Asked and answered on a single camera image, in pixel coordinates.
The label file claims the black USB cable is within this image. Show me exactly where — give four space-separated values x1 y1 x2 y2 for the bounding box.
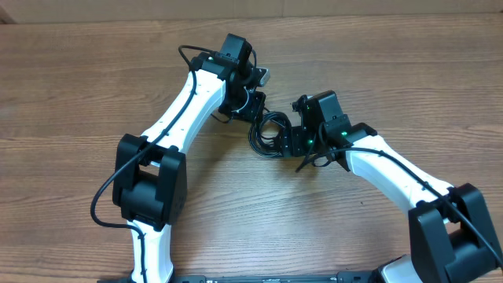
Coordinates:
248 106 292 159

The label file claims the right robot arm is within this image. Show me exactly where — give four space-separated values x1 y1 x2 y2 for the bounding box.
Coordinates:
283 90 502 282

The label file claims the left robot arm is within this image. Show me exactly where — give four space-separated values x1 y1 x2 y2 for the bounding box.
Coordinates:
112 34 268 282

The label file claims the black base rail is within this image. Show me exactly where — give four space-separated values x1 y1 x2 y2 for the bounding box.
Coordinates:
97 270 394 283

